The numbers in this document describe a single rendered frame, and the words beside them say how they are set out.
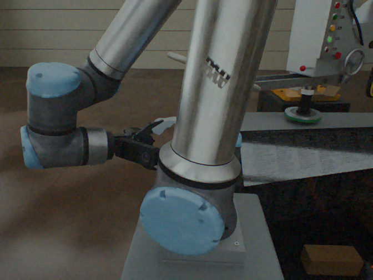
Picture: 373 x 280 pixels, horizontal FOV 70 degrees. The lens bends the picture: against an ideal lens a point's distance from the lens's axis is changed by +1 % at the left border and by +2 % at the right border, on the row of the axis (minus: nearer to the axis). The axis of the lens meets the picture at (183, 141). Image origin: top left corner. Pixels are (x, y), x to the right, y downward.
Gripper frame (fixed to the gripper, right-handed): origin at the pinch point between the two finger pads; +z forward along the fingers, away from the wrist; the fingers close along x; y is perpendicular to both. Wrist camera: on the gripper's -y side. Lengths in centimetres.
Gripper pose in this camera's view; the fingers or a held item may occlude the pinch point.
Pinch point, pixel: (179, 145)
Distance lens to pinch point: 72.9
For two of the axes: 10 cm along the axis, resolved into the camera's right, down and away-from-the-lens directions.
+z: 8.4, -0.3, 5.4
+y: -5.3, -2.5, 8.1
